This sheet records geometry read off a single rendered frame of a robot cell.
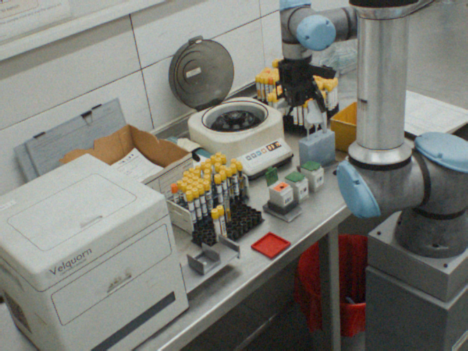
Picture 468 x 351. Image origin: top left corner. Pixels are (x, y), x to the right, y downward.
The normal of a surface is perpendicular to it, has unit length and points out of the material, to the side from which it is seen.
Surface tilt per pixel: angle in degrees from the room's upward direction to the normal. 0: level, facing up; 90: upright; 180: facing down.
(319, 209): 0
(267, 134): 90
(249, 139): 90
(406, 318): 90
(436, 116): 1
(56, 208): 0
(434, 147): 11
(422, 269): 90
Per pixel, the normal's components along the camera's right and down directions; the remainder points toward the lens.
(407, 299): -0.71, 0.44
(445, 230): 0.04, 0.26
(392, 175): 0.17, 0.44
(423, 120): -0.11, -0.84
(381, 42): -0.23, 0.46
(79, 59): 0.69, 0.32
